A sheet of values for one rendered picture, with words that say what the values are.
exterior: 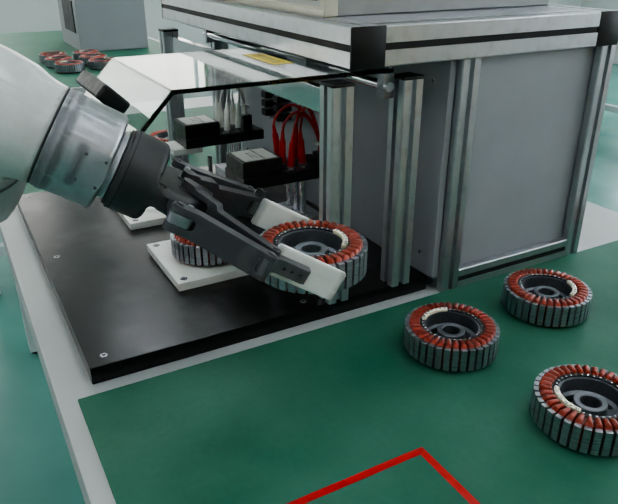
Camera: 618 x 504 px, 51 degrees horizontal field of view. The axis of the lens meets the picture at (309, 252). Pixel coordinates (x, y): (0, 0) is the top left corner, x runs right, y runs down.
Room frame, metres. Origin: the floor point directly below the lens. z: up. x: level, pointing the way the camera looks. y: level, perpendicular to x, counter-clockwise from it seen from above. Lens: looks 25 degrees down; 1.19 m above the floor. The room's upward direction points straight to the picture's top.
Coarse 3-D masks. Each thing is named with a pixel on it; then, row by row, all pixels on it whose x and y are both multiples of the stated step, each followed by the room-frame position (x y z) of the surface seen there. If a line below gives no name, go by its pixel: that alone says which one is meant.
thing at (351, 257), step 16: (288, 224) 0.63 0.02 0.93; (304, 224) 0.63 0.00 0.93; (320, 224) 0.63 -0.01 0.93; (336, 224) 0.63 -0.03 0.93; (272, 240) 0.59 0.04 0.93; (288, 240) 0.61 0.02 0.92; (304, 240) 0.62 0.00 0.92; (320, 240) 0.62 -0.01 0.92; (336, 240) 0.61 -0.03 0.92; (352, 240) 0.59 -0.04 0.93; (320, 256) 0.55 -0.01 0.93; (336, 256) 0.55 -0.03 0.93; (352, 256) 0.56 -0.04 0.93; (352, 272) 0.56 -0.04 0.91; (288, 288) 0.54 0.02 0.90
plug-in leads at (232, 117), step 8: (240, 88) 1.18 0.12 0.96; (216, 96) 1.18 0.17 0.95; (232, 96) 1.18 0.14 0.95; (240, 96) 1.19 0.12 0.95; (216, 104) 1.17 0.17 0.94; (232, 104) 1.18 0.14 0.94; (240, 104) 1.15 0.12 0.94; (216, 112) 1.17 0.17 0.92; (224, 112) 1.14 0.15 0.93; (232, 112) 1.18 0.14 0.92; (240, 112) 1.15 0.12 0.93; (224, 120) 1.14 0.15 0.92; (232, 120) 1.18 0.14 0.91; (240, 120) 1.15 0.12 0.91; (248, 120) 1.19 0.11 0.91; (224, 128) 1.14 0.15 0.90; (240, 128) 1.15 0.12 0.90
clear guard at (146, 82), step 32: (128, 64) 0.81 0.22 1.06; (160, 64) 0.81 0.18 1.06; (192, 64) 0.81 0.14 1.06; (224, 64) 0.81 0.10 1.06; (256, 64) 0.81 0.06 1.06; (288, 64) 0.81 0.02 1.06; (320, 64) 0.81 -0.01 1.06; (128, 96) 0.73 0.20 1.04; (160, 96) 0.67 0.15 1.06; (128, 128) 0.66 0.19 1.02
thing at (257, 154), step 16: (240, 160) 0.89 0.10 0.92; (256, 160) 0.89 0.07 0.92; (272, 160) 0.90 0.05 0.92; (240, 176) 0.89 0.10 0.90; (256, 176) 0.89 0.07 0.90; (272, 176) 0.89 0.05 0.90; (288, 176) 0.91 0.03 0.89; (304, 176) 0.92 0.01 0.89; (288, 192) 0.97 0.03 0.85; (304, 192) 0.93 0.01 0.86; (304, 208) 0.93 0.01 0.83
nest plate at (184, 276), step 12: (168, 240) 0.93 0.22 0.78; (156, 252) 0.88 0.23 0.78; (168, 252) 0.88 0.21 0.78; (168, 264) 0.84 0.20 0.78; (180, 264) 0.84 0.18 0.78; (228, 264) 0.84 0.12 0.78; (168, 276) 0.82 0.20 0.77; (180, 276) 0.80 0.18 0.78; (192, 276) 0.80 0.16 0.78; (204, 276) 0.80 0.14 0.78; (216, 276) 0.81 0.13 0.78; (228, 276) 0.82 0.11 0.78; (240, 276) 0.82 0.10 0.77; (180, 288) 0.78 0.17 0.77
